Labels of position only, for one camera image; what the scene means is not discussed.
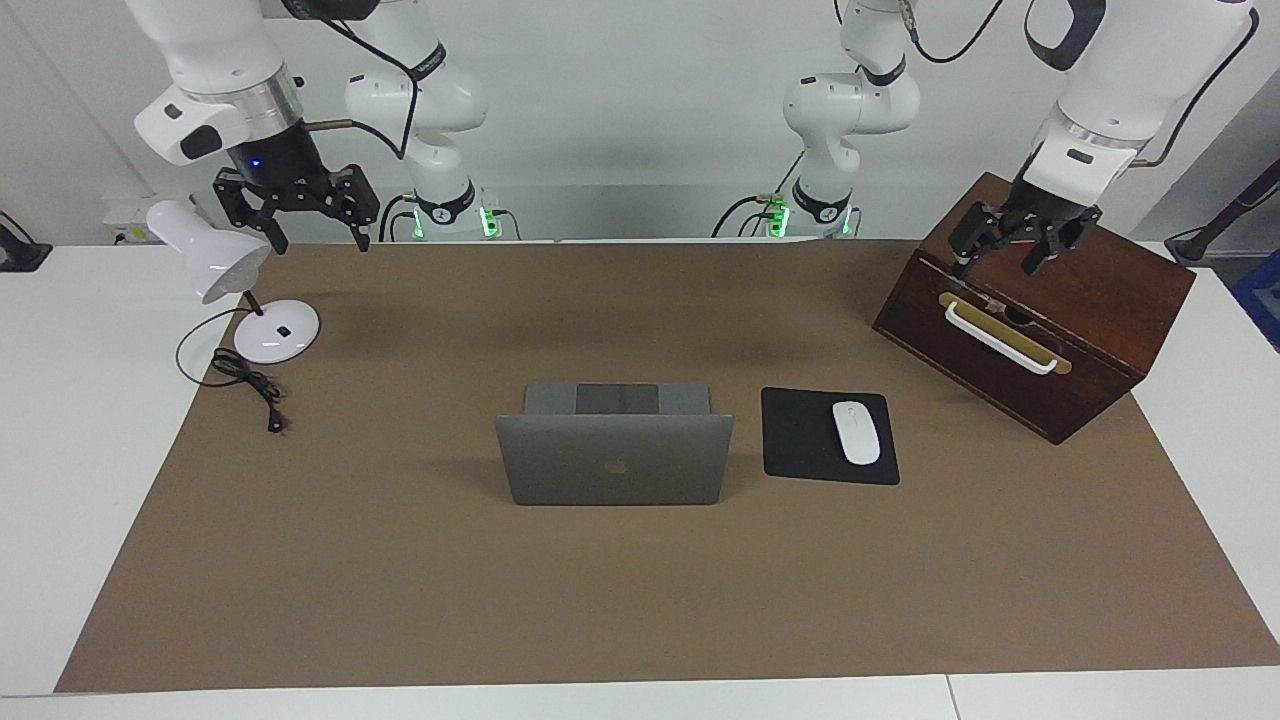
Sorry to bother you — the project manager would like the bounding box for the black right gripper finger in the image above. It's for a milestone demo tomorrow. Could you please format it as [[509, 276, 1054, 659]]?
[[334, 164, 382, 253], [212, 168, 292, 256]]

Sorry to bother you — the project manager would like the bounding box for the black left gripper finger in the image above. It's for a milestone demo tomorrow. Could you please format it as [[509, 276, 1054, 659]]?
[[1021, 206, 1102, 278], [947, 198, 1012, 281]]

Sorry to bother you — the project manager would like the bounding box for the silver laptop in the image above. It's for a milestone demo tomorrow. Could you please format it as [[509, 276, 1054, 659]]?
[[495, 381, 735, 507]]

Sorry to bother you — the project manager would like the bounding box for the dark brown wooden box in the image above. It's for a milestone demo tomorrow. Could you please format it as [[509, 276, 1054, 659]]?
[[872, 172, 1197, 446]]

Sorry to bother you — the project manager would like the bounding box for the white power strip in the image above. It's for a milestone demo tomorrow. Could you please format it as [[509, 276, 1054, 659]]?
[[103, 193, 163, 247]]

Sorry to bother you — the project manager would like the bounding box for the white desk lamp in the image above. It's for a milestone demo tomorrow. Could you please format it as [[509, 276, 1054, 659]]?
[[146, 198, 322, 365]]

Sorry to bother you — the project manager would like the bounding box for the black stand leg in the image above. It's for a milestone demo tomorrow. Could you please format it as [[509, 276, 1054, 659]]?
[[1165, 160, 1280, 264]]

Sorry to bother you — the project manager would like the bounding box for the blue crate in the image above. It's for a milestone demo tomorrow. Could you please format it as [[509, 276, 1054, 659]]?
[[1232, 255, 1280, 353]]

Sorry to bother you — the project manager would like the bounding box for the black background object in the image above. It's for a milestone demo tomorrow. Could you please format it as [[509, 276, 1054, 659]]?
[[0, 212, 53, 273]]

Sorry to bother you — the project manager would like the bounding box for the white computer mouse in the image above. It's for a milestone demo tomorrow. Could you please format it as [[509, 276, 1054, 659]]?
[[832, 401, 882, 467]]

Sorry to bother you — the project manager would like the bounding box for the black mouse pad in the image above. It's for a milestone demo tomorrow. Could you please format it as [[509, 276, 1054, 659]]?
[[761, 387, 901, 487]]

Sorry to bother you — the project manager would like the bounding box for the brown table mat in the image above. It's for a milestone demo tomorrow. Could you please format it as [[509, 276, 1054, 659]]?
[[55, 240, 1280, 694]]

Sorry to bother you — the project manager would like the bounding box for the white box handle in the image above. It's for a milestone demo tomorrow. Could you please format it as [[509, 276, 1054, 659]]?
[[944, 301, 1059, 377]]

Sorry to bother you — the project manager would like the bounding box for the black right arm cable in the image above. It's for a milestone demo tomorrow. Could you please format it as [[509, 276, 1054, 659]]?
[[280, 0, 417, 161]]

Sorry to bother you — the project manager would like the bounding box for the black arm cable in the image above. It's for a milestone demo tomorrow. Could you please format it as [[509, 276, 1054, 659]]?
[[900, 0, 1259, 167], [280, 0, 417, 161]]

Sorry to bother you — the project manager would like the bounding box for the black lamp power cable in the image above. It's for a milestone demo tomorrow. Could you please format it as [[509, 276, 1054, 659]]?
[[176, 305, 291, 435]]

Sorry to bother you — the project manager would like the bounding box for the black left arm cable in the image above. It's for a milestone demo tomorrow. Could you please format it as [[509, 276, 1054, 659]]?
[[900, 0, 1259, 167]]

